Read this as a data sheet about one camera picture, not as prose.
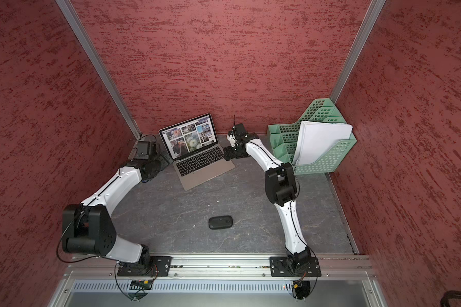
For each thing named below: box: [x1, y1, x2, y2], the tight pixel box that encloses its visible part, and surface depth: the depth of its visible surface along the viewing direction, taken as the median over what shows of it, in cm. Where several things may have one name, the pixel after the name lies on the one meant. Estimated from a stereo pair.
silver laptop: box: [158, 112, 235, 192], surface depth 108 cm
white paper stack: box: [292, 120, 354, 166], surface depth 92 cm
